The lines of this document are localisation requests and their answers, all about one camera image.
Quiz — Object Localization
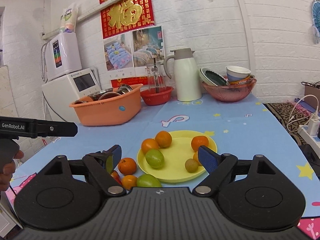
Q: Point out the large orange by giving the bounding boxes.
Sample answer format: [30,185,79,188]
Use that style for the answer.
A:
[118,158,137,176]

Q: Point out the small orange front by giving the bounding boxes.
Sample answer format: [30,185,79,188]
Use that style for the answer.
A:
[193,152,202,166]

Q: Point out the small orange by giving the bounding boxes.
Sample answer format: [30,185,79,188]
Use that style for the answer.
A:
[193,152,202,166]
[141,138,159,154]

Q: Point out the green tomato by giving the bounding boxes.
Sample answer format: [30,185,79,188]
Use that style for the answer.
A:
[145,149,164,168]
[137,174,162,187]

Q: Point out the person's left hand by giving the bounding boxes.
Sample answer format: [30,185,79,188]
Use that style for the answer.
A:
[0,150,24,191]

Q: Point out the white countertop appliance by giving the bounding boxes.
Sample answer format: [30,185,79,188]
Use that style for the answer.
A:
[42,69,100,124]

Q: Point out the yellow plastic plate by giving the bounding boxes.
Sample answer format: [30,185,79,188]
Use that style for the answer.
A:
[137,130,217,183]

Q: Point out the blue patterned tablecloth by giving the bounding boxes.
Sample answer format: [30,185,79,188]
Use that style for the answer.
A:
[7,95,319,239]

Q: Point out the orange plastic basin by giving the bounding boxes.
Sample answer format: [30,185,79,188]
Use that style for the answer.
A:
[69,84,143,126]

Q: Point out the metal bowls in basin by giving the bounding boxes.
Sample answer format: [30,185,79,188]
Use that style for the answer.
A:
[74,84,133,105]

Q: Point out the pink glass bowl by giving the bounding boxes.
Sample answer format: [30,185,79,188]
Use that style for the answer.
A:
[202,78,257,102]

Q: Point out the white water purifier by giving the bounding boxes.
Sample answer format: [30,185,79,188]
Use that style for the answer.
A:
[44,33,82,81]

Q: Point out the small red plastic basket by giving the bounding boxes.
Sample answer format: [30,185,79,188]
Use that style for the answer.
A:
[140,87,173,106]

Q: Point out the green white tilted dish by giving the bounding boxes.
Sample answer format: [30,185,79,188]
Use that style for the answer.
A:
[199,68,229,86]

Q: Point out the white thermos jug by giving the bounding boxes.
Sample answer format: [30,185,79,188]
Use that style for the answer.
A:
[163,48,202,102]

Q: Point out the white blue stacked bowl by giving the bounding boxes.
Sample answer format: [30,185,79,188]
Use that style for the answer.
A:
[226,66,251,81]

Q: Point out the white power strip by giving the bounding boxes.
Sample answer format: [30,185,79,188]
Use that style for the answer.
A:
[298,125,319,154]

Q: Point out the clear glass jar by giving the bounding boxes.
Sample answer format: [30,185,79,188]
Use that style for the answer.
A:
[147,58,167,94]

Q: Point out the white phone charger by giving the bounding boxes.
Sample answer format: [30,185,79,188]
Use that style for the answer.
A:
[307,119,320,136]

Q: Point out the bedding calendar poster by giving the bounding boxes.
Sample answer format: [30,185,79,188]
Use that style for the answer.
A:
[103,25,165,88]

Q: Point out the cardboard box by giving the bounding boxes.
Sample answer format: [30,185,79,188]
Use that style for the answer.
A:
[303,84,320,111]

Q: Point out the blue round fan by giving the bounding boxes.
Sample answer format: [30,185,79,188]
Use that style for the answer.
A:
[311,0,320,44]

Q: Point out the red fu wall hanging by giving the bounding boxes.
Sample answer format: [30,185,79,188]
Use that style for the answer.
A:
[100,0,155,39]

